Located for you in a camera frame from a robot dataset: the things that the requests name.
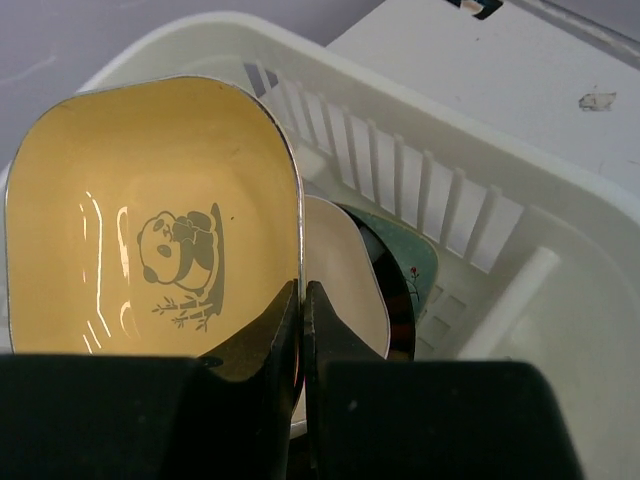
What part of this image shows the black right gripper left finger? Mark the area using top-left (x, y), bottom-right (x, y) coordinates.
top-left (1, 281), bottom-right (300, 479)

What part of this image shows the yellow square panda dish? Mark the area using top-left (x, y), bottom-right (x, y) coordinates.
top-left (4, 76), bottom-right (304, 383)

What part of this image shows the round black rimmed plate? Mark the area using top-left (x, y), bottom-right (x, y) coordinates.
top-left (340, 205), bottom-right (416, 361)

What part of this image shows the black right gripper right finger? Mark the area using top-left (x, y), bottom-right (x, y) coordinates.
top-left (304, 281), bottom-right (583, 479)

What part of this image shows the white plastic dish bin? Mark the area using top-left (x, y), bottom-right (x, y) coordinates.
top-left (87, 13), bottom-right (639, 479)

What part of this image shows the cream square panda dish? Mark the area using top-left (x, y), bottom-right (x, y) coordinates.
top-left (289, 194), bottom-right (391, 436)

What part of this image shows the teal rectangular divided plate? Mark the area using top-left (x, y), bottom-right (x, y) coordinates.
top-left (350, 208), bottom-right (439, 322)

